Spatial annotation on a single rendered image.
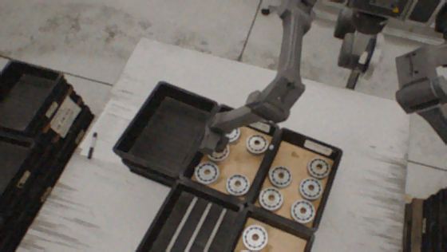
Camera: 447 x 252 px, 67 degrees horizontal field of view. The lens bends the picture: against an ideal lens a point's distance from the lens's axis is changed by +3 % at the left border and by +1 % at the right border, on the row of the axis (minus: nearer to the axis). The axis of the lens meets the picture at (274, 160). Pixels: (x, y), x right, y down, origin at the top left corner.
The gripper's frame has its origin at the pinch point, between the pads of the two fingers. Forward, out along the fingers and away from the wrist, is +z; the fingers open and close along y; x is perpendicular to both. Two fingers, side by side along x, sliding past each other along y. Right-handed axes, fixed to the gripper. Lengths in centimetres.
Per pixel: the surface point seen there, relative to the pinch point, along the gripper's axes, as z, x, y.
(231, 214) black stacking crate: 6.0, -23.1, 17.0
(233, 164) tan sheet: 6.2, -1.8, 8.0
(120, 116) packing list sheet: 18, 4, -58
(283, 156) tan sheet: 6.7, 11.2, 27.5
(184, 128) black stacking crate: 6.2, 5.9, -20.3
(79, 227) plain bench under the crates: 18, -50, -43
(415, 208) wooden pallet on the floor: 77, 43, 117
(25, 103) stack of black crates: 39, -1, -121
